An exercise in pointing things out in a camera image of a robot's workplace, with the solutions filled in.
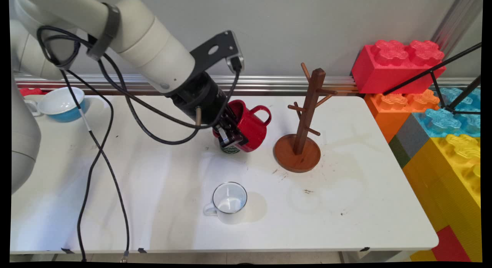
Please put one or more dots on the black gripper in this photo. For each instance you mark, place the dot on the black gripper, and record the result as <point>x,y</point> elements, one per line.
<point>200,97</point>

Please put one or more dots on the red ceramic mug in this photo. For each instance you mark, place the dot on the red ceramic mug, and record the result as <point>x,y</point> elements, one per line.
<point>253,125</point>

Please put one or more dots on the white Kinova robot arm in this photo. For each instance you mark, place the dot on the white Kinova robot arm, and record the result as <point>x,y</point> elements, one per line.
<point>146,37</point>

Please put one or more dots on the brown wooden mug tree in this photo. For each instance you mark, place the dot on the brown wooden mug tree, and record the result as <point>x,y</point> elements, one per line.
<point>296,152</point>

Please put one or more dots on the white enamel mug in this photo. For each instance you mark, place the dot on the white enamel mug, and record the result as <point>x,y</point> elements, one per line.
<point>230,202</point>

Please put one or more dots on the black tape piece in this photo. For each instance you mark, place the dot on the black tape piece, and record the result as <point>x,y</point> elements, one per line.
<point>67,250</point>
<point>364,249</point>
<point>142,250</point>

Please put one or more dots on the orange giant building block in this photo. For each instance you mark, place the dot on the orange giant building block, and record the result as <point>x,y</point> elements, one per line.
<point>388,106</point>

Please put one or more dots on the red giant building block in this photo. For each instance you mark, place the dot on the red giant building block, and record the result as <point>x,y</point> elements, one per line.
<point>388,70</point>

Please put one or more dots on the dark green giant building block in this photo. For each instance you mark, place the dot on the dark green giant building block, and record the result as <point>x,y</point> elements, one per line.
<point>399,152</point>

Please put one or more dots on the blue and white mug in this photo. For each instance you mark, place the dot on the blue and white mug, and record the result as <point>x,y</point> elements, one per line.
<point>61,104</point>

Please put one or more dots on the grey giant building block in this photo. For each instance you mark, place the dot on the grey giant building block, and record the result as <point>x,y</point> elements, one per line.
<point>413,135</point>

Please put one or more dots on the small red object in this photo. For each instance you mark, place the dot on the small red object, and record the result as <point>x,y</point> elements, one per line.
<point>30,92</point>

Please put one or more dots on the light blue giant building block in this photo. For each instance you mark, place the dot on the light blue giant building block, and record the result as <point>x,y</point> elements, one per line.
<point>467,95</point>
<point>442,122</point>

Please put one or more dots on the yellow giant building block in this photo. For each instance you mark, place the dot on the yellow giant building block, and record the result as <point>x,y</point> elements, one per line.
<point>449,175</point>

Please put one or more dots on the flat red building block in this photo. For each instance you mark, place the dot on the flat red building block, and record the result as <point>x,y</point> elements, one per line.
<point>451,247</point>

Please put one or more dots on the aluminium rail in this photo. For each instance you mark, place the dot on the aluminium rail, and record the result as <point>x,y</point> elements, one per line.
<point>269,83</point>

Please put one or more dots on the small silver wrist camera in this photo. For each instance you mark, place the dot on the small silver wrist camera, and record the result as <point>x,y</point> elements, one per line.
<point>236,63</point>

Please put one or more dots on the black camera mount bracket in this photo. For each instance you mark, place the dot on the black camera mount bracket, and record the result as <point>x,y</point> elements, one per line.
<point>211,52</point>

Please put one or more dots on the aluminium post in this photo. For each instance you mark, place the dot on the aluminium post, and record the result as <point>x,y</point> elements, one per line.
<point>457,25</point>

